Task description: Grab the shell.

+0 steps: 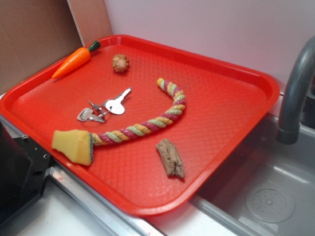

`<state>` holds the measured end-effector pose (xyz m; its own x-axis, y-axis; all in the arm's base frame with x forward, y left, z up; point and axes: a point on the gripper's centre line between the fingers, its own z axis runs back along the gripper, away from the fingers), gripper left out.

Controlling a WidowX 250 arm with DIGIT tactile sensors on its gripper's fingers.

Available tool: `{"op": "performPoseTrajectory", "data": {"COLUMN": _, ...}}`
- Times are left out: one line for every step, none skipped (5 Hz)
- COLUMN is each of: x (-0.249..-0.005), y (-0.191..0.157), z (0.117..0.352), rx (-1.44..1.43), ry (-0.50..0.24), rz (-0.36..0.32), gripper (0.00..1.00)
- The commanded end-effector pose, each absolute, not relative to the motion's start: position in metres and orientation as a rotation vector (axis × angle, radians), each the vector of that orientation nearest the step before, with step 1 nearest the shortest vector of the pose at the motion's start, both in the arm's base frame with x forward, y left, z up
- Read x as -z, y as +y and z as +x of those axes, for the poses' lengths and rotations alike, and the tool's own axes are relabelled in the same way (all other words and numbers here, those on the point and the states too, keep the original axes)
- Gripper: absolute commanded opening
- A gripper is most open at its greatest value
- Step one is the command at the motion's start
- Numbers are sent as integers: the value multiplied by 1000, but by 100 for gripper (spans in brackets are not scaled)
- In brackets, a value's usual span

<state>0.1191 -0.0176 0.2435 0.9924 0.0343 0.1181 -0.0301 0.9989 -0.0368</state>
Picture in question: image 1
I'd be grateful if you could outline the multicolour braided rope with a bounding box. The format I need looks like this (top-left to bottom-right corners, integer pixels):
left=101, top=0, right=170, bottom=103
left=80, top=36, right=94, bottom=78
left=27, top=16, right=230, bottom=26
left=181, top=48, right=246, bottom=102
left=91, top=78, right=187, bottom=147

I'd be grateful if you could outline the yellow sponge piece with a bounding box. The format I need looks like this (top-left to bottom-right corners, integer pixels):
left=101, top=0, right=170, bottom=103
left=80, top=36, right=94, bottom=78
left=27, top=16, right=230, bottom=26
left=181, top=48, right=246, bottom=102
left=52, top=129, right=93, bottom=166

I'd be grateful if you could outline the silver key bunch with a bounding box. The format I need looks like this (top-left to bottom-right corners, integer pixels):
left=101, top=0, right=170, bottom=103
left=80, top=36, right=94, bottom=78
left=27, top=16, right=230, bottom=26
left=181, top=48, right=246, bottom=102
left=77, top=100, right=109, bottom=123

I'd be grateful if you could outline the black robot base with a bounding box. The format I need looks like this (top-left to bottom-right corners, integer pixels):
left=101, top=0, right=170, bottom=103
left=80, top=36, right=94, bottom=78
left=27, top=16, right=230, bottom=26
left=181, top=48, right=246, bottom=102
left=0, top=124, right=52, bottom=227

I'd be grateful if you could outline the orange toy carrot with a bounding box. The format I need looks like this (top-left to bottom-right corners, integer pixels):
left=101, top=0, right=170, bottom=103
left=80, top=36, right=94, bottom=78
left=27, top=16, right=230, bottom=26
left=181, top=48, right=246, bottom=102
left=52, top=40, right=101, bottom=79

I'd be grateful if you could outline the brown cardboard sheet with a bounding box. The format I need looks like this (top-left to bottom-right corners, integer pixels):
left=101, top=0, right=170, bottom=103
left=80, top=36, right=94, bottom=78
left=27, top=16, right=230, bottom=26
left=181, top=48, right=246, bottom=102
left=0, top=0, right=112, bottom=93

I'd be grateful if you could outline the grey toy sink basin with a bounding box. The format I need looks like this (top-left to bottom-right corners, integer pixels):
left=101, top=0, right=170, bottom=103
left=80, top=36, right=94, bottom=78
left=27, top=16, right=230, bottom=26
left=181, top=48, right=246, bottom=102
left=147, top=112, right=315, bottom=236

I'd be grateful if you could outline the brown driftwood piece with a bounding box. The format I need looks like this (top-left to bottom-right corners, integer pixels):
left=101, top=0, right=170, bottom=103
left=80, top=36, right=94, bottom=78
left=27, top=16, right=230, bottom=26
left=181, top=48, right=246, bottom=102
left=156, top=139, right=185, bottom=178

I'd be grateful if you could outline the red plastic tray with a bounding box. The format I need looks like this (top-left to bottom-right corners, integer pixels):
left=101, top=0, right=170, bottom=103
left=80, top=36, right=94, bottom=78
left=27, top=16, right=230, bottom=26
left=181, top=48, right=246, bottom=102
left=0, top=35, right=280, bottom=216

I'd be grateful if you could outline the grey toy faucet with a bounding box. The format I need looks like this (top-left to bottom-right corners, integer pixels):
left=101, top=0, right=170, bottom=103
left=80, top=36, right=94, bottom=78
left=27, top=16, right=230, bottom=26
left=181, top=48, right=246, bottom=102
left=276, top=37, right=315, bottom=145

